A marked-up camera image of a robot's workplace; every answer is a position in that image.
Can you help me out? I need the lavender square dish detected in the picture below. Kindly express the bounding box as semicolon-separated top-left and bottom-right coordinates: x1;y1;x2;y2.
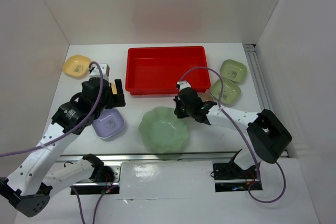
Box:
92;108;125;139

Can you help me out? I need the yellow square dish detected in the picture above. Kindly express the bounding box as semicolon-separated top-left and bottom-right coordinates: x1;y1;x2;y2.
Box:
62;55;91;79

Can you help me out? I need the large green scalloped bowl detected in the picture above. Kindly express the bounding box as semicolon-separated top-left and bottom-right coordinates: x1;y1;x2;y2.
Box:
138;106;190;154

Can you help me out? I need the green square dish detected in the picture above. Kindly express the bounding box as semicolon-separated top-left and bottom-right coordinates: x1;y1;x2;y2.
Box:
210;78;241;105
219;59;247;83

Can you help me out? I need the pink-brown square dish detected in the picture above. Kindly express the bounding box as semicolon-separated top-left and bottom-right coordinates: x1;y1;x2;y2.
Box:
197;92;215;102

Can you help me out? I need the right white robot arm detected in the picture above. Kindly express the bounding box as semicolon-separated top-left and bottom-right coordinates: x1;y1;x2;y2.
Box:
174;82;292;179

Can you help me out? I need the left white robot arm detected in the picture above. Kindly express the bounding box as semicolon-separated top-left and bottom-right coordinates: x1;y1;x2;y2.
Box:
1;77;125;218

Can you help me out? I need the red plastic bin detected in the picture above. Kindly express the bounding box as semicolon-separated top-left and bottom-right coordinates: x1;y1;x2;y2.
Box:
125;46;211;95

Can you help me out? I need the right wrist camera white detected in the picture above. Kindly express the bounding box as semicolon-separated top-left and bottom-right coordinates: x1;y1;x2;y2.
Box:
175;80;191;92

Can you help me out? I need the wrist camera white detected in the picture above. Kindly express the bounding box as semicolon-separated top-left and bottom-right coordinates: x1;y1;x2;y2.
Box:
89;63;110;82
175;80;191;92

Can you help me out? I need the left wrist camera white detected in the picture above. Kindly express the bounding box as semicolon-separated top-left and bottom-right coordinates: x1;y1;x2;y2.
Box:
89;63;110;82

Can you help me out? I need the aluminium rail front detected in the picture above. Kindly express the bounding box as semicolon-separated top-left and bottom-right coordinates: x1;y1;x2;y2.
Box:
56;151;244;163

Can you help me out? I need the aluminium rail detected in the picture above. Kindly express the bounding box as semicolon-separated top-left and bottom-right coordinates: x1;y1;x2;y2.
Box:
56;151;244;163
243;45;292;164

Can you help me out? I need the aluminium rail right side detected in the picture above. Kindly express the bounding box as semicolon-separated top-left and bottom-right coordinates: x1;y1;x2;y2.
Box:
243;45;292;164

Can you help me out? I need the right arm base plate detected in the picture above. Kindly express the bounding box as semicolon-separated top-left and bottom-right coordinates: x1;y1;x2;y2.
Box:
210;163;263;193

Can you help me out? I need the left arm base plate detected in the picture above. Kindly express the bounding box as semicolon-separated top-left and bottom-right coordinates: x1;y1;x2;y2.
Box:
71;165;121;195

